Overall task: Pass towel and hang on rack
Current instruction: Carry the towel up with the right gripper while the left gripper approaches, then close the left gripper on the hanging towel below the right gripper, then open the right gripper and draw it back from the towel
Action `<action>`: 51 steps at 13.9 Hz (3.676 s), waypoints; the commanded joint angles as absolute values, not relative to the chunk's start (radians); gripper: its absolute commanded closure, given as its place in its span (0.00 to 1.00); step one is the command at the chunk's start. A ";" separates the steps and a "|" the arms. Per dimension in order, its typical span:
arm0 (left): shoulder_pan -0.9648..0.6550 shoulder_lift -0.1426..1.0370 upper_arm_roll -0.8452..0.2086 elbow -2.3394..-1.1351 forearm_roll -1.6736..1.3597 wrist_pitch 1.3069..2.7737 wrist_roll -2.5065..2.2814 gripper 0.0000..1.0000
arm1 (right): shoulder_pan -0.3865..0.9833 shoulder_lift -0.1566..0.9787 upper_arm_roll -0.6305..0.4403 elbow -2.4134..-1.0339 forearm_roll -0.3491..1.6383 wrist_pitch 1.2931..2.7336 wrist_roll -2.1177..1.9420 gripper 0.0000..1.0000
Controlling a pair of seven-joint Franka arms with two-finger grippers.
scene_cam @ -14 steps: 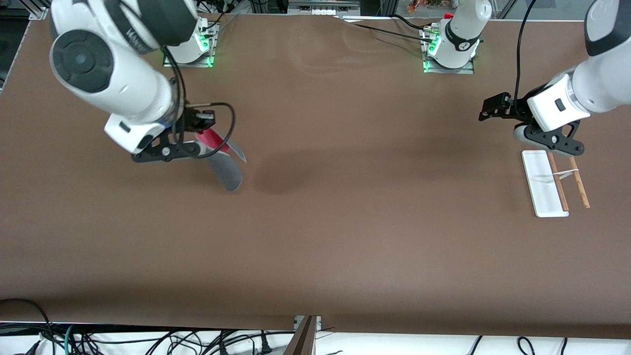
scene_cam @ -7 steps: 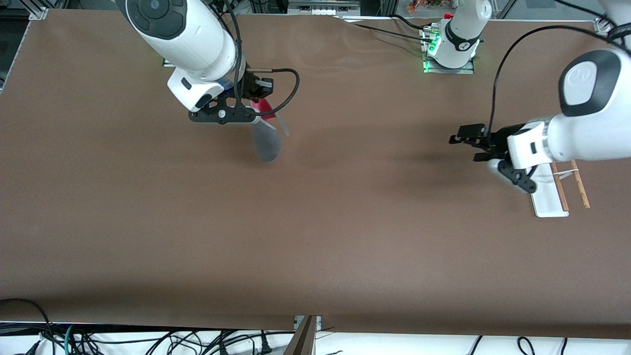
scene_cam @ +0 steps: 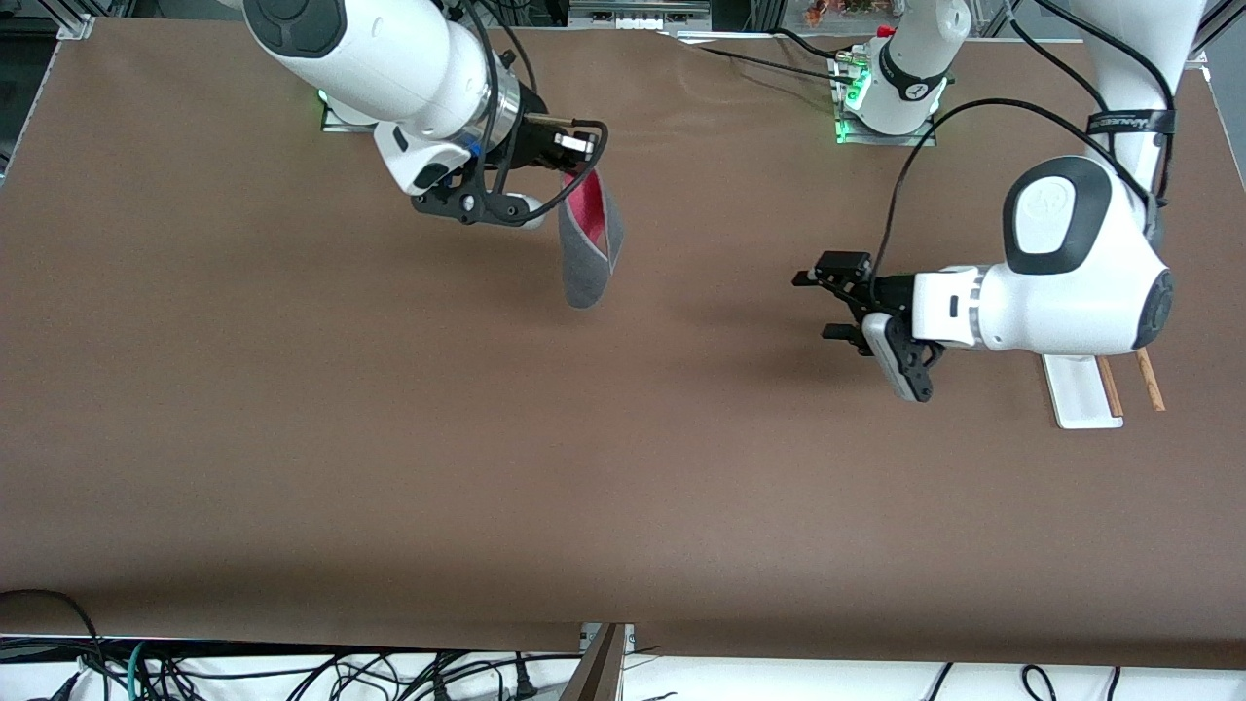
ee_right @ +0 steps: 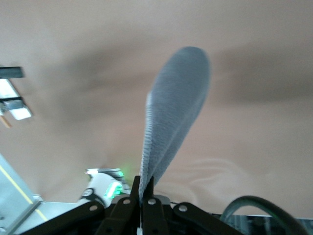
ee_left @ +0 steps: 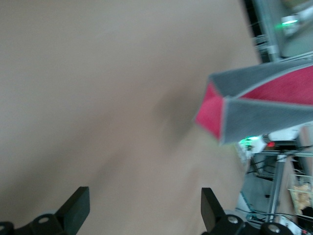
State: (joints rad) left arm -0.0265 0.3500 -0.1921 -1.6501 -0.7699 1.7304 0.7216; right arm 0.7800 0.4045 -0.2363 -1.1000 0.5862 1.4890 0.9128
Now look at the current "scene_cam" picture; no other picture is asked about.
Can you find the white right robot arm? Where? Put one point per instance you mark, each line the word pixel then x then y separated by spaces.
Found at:
pixel 370 49

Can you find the pink and grey towel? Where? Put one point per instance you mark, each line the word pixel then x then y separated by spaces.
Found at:
pixel 584 273

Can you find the aluminium table frame beam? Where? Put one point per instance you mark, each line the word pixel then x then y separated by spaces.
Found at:
pixel 604 672

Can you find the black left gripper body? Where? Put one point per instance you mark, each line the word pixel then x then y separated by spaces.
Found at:
pixel 890 292

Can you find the grey socket strip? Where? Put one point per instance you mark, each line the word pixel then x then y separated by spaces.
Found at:
pixel 638 15

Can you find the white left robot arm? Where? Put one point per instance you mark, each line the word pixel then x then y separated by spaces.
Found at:
pixel 1071 302

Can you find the white towel rack base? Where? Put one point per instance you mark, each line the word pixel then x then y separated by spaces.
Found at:
pixel 1081 399

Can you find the metal frame corner bracket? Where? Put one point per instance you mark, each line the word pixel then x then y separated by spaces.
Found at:
pixel 76 27
pixel 1197 54

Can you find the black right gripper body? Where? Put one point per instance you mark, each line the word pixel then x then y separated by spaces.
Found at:
pixel 523 137

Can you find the orange object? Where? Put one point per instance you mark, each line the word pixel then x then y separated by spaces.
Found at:
pixel 847 10

